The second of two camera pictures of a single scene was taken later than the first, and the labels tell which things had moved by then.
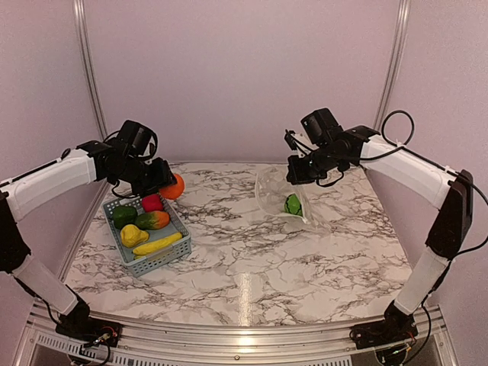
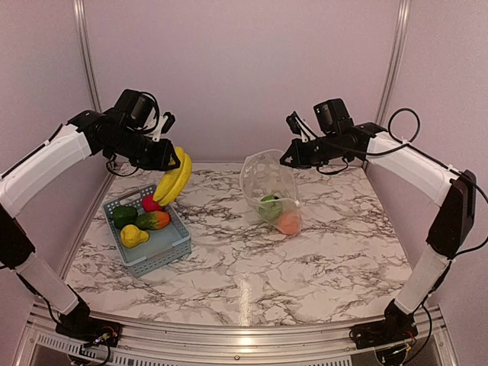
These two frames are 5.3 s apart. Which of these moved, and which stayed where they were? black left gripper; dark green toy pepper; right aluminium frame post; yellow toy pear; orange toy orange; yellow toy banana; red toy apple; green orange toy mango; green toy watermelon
Moved: orange toy orange; yellow toy banana; black left gripper; green toy watermelon
Stayed: red toy apple; green orange toy mango; dark green toy pepper; right aluminium frame post; yellow toy pear
